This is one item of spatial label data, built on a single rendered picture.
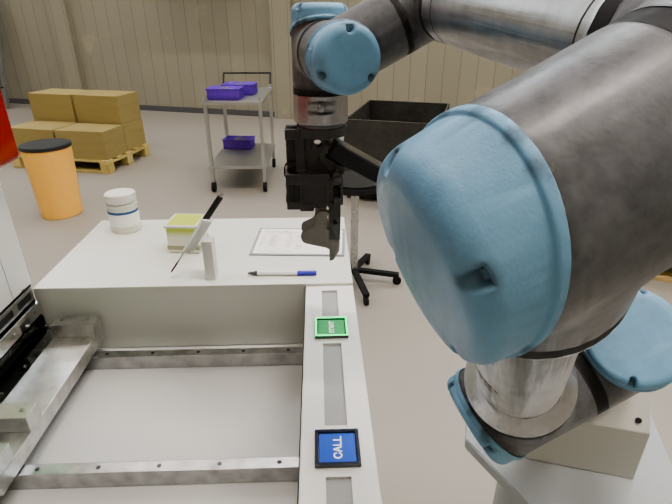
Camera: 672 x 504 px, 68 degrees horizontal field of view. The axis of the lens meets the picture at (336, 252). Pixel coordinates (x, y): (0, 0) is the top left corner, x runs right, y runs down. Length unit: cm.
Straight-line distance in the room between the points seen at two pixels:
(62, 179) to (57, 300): 319
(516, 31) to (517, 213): 24
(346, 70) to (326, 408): 44
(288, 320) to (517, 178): 86
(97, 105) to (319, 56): 526
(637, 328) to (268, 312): 66
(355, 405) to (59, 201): 379
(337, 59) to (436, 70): 664
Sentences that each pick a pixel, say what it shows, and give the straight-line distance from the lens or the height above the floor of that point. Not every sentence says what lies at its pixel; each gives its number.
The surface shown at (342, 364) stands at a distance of 79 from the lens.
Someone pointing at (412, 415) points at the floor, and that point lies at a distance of 210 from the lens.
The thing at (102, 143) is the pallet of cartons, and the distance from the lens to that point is 539.
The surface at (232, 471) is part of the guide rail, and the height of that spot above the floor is 85.
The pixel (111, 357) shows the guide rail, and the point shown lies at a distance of 107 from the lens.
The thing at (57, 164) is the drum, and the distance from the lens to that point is 424.
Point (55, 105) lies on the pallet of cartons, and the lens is 607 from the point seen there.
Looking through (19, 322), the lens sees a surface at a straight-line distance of 108.
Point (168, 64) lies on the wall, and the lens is 849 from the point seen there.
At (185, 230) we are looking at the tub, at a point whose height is 102.
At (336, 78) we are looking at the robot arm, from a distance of 56.
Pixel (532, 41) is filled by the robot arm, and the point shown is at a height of 143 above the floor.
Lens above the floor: 145
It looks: 26 degrees down
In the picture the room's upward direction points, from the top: straight up
